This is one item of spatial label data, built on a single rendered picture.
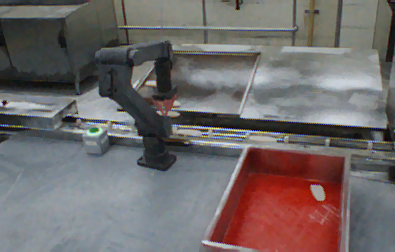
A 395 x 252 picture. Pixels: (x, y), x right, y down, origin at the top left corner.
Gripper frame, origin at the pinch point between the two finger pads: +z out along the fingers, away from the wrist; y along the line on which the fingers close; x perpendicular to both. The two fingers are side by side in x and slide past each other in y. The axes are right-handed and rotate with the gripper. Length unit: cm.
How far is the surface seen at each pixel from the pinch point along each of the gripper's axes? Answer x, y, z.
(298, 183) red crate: -51, -21, 11
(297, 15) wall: -18, 370, 48
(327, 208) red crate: -60, -32, 11
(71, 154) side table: 32.4, -18.5, 11.2
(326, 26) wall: -52, 370, 60
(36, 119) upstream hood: 53, -9, 3
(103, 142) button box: 20.5, -14.1, 7.3
